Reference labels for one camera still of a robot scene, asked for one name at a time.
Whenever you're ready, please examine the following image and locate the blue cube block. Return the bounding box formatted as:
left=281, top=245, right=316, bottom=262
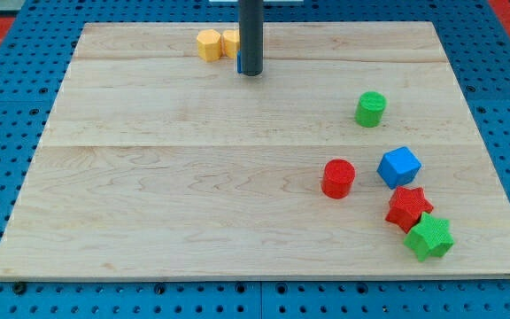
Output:
left=377, top=146, right=421, bottom=190

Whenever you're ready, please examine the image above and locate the red cylinder block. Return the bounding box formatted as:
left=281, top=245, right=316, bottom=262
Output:
left=321, top=159, right=356, bottom=199

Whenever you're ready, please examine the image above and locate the small blue block behind rod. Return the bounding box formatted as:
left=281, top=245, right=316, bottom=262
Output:
left=236, top=51, right=243, bottom=74

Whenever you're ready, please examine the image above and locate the light wooden board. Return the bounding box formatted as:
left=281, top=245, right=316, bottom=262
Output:
left=0, top=22, right=510, bottom=282

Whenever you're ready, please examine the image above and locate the green cylinder block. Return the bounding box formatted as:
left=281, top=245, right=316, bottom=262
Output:
left=355, top=91, right=387, bottom=128

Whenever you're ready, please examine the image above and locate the yellow block right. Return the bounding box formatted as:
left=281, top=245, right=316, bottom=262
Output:
left=222, top=29, right=240, bottom=58

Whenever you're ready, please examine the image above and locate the yellow hexagonal block left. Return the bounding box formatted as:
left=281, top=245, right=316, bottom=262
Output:
left=197, top=29, right=222, bottom=62

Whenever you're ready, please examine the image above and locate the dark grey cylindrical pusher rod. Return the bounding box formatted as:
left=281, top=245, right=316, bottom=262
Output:
left=238, top=0, right=264, bottom=76

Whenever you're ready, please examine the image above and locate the red star block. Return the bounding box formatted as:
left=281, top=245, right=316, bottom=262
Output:
left=385, top=186, right=434, bottom=233

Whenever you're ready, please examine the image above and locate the green star block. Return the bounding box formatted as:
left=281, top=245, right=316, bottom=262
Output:
left=403, top=212, right=455, bottom=262

